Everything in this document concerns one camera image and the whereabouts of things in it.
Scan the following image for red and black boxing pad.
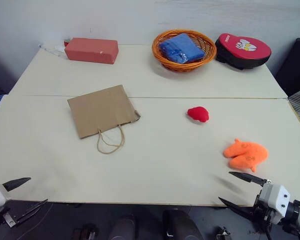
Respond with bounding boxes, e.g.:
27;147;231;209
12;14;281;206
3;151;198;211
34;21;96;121
214;32;272;71

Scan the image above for orange wicker basket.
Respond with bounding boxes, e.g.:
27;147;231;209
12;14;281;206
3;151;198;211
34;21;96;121
151;29;218;73

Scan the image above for red foam block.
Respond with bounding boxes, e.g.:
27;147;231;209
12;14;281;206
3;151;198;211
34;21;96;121
64;37;119;65

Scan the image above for dark grey rounded shape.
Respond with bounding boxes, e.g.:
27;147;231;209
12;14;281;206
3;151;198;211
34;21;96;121
108;214;137;240

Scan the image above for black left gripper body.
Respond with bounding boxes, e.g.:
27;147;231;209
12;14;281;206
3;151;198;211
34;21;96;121
0;209;16;230

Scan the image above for small red plush toy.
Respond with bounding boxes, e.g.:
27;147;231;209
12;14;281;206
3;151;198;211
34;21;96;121
186;106;211;124

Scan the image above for orange plush toy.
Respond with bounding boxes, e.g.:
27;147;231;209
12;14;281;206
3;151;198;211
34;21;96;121
223;138;269;173

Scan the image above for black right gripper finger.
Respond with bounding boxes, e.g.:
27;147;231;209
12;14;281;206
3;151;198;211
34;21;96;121
228;171;267;187
218;196;256;221

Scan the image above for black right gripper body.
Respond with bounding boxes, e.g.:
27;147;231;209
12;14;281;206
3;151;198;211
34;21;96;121
251;185;281;226

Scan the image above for blue folded cloth in plastic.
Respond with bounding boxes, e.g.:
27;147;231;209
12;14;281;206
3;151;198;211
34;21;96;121
158;33;206;65

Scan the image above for small black metal fixture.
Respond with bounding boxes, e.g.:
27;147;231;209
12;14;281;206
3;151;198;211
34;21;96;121
72;223;97;240
216;226;232;240

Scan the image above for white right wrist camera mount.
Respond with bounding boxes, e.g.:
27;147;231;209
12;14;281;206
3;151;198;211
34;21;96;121
260;183;291;218

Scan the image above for black rounded shape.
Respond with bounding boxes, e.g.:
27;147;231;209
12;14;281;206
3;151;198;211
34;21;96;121
162;208;205;240

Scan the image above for black cabinet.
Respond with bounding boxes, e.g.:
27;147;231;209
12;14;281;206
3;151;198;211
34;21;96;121
274;37;300;97

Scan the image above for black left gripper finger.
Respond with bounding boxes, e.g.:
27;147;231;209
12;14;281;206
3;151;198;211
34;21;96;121
13;198;49;225
2;177;32;192

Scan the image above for brown paper bag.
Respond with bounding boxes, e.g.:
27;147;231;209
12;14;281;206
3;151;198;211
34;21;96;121
66;84;142;155

